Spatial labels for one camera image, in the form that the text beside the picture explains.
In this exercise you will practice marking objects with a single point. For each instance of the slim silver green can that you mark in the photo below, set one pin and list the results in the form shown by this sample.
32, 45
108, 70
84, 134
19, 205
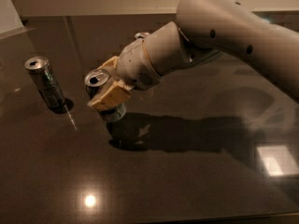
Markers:
40, 71

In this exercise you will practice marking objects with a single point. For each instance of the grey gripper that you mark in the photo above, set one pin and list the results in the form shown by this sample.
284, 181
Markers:
133, 65

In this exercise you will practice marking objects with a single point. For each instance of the gold soda can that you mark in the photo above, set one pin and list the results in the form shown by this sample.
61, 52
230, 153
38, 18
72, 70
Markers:
141, 35

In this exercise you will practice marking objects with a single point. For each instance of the silver green 7up can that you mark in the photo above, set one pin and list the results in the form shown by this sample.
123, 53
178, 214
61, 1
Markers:
105, 95

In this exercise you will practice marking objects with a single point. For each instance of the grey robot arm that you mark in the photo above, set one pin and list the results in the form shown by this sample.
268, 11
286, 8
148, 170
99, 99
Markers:
203, 29

